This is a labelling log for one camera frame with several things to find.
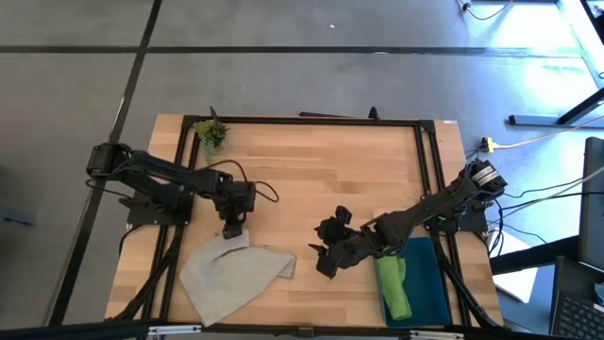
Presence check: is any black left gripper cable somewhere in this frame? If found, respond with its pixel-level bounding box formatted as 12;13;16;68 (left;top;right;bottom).
206;159;280;204

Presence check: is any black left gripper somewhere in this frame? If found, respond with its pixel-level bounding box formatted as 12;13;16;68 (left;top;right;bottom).
214;179;259;240

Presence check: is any green microfiber towel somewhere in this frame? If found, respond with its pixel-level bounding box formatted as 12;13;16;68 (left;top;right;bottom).
375;254;413;322

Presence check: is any black desk leg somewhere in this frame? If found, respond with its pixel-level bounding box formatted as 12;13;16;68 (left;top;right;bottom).
556;87;604;126

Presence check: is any black metal table frame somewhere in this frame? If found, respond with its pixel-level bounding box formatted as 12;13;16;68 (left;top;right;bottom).
106;112;505;332

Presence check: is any black laptop keyboard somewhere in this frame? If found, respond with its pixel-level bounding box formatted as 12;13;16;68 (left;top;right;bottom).
548;255;604;340

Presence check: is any yellow cable with black plug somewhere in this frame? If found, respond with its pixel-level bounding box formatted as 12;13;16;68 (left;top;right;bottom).
453;0;515;23

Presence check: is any spiky green potted plant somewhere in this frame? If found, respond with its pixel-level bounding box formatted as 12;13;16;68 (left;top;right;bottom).
193;118;231;147

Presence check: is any grey cable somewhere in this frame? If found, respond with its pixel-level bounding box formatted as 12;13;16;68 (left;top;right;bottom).
549;165;604;199

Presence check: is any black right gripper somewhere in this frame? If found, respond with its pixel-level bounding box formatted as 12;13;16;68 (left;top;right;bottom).
308;205;379;281

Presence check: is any white board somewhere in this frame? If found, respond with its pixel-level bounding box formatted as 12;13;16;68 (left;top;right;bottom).
490;229;540;304

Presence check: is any black rig crossbar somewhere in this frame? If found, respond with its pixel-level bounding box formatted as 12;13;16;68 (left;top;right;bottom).
0;319;604;340

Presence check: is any grey desk foot bar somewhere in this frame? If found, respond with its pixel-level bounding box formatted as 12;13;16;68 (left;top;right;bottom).
508;113;604;129

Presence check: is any black desk crossbar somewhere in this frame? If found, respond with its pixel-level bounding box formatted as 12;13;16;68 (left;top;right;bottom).
489;234;581;277

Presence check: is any teal plastic basket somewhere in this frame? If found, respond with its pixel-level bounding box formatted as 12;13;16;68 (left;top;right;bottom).
376;235;453;330

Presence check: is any grey waffle microfiber towel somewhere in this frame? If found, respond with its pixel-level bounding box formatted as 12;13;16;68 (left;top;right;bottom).
178;229;298;328

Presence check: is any pale yellow floor cable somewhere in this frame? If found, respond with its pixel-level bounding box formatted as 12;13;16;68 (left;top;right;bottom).
493;114;604;150

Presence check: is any silver metal bracket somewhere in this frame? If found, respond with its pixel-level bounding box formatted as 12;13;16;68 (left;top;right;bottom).
408;330;466;340
146;324;203;338

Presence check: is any trailing pale green plant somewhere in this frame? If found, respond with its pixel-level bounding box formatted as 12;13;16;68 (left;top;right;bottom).
201;140;221;170

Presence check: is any black monitor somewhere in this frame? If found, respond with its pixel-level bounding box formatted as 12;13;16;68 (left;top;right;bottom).
578;136;604;273

